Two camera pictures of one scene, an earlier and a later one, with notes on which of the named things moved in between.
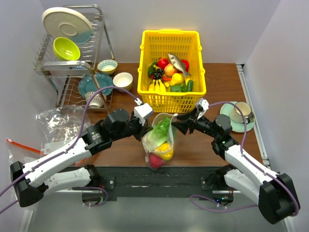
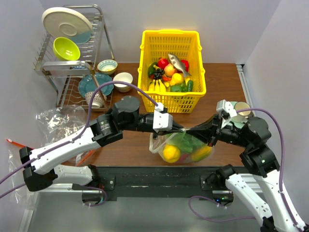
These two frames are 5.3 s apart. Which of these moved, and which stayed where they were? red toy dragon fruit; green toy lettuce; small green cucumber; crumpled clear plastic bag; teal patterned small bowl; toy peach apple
Moved: red toy dragon fruit; green toy lettuce
Stayed: small green cucumber; teal patterned small bowl; crumpled clear plastic bag; toy peach apple
